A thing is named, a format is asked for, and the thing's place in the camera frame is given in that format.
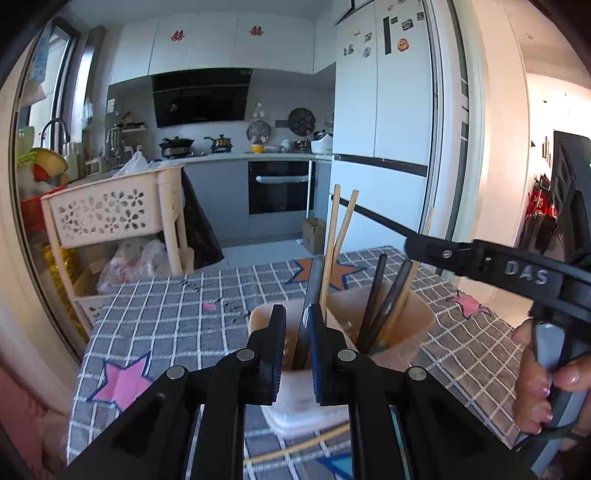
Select black wok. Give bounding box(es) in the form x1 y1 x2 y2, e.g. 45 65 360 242
159 136 195 153

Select yellow green basin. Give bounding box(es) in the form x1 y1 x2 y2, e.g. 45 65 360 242
18 148 69 185

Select cluster of fridge magnets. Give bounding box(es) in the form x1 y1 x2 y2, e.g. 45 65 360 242
342 9 428 58

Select white plastic bag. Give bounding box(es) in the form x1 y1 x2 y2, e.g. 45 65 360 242
113 150 148 178

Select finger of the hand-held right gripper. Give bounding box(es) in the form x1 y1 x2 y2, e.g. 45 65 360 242
405 234 479 279

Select white wall cabinets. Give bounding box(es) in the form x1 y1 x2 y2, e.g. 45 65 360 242
108 11 335 86

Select round silver steamer rack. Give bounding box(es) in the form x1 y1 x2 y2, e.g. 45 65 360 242
246 120 271 144

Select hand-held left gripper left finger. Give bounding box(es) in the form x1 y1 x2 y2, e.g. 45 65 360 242
60 304 288 480

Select steel kettle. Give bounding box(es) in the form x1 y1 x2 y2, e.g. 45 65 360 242
106 127 125 162

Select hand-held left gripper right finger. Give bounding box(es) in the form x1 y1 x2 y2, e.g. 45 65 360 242
305 304 536 480

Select cardboard box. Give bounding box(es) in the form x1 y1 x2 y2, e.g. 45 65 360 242
302 218 326 254

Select person's right hand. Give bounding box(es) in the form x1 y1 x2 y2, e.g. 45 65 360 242
512 318 583 435

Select gold foil packet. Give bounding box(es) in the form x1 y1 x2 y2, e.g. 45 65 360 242
44 244 86 333

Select dark spoon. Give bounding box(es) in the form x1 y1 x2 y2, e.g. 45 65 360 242
294 257 325 371
368 259 414 356

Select clear plastic bags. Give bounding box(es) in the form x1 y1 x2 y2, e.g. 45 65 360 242
97 237 169 294

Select black built-in oven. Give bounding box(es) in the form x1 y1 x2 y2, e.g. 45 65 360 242
248 160 315 216

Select grey checked tablecloth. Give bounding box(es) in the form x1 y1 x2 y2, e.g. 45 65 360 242
67 244 532 480

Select red basket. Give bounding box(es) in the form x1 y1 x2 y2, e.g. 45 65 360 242
21 187 61 232

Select white plastic utensil holder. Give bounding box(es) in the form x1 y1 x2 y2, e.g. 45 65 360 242
248 286 437 437

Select black hanging bag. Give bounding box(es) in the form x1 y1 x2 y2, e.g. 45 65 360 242
181 168 225 270

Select kitchen faucet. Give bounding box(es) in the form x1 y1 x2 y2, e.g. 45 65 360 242
41 119 71 153

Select red and black bags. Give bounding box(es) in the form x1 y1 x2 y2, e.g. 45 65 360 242
522 173 557 252

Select black chopsticks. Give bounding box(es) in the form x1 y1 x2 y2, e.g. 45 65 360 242
358 254 389 354

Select black range hood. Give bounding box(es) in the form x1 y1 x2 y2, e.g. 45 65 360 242
151 68 252 128

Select white plastic trolley rack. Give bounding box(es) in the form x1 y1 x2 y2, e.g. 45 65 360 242
41 165 195 330

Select white refrigerator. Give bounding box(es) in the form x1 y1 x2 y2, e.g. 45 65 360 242
329 0 439 259

